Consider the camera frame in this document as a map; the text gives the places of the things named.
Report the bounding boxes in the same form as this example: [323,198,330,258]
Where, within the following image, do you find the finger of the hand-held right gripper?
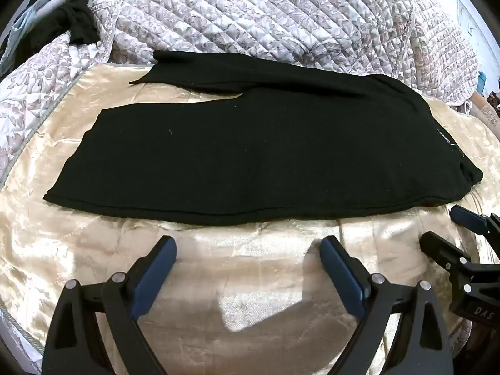
[449,205,500,240]
[419,231,483,284]

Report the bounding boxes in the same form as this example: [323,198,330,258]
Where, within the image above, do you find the golden satin bed sheet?
[0,64,500,375]

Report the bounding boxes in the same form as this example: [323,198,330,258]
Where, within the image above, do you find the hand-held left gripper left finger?
[41,235,178,375]

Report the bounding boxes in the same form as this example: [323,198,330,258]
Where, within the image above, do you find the beige patterned roll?
[470,94,500,135]

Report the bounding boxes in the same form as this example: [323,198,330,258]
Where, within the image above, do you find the black pants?
[43,50,484,227]

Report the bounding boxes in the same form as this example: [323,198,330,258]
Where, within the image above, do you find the floral quilted blanket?
[0,0,482,190]

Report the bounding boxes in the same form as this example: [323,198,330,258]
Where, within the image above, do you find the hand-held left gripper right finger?
[319,235,456,375]

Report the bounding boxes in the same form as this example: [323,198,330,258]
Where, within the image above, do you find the light blue cloth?
[0,0,73,69]

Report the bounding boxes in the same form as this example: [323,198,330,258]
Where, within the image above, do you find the white wall paper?
[456,0,486,49]

